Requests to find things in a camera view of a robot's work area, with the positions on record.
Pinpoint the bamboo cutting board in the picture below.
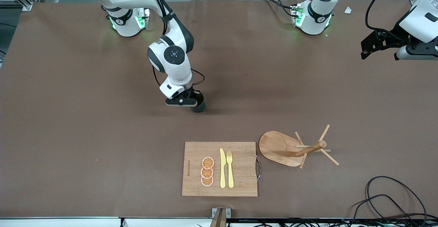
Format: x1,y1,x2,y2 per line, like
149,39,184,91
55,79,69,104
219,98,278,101
182,142,261,197

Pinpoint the wooden cup rack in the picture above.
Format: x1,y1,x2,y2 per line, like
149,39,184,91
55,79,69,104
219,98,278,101
259,124,340,169

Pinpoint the metal mounting bracket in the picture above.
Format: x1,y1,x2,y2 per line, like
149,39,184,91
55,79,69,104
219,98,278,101
211,208,232,227

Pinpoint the white table edge rail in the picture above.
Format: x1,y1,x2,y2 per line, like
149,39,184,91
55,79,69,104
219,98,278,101
0,216,438,227

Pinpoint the dark green cup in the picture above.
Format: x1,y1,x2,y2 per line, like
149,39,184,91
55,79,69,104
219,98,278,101
191,97,206,113

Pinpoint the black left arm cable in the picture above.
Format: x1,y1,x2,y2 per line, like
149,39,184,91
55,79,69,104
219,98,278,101
364,0,401,33

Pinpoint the yellow plastic fork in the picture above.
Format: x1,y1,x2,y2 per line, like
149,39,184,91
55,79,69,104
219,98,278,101
226,151,234,189

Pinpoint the black looped cable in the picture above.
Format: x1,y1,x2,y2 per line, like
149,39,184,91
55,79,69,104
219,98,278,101
365,176,428,227
352,195,411,221

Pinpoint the yellow plastic knife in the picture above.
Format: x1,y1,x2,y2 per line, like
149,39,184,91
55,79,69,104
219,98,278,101
220,148,227,189

